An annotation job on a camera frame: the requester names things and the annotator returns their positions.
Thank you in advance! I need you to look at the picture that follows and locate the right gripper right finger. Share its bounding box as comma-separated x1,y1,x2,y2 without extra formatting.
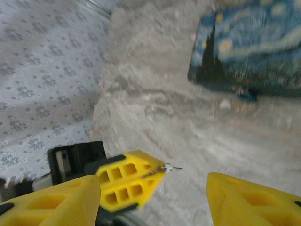
206,172,301,226

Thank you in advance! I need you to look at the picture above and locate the floral patterned backdrop cloth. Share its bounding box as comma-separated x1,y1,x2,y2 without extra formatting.
0,0,114,189

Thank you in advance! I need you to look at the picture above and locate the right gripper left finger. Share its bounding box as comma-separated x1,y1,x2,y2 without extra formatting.
0,174,102,226

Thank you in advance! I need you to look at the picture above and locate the small white scrap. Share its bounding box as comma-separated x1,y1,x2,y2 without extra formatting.
220,98,233,109

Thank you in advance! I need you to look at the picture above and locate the small metal key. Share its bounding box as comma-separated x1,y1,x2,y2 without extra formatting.
141,164,183,179

